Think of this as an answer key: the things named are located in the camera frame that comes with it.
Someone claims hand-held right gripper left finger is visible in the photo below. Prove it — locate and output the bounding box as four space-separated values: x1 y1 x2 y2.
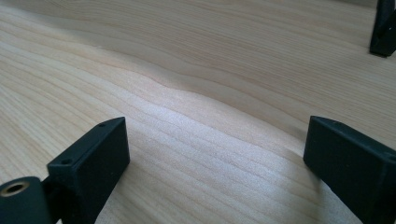
41 117 131 224

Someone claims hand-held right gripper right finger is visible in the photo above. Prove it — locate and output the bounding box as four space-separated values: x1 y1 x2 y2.
303 115 396 224

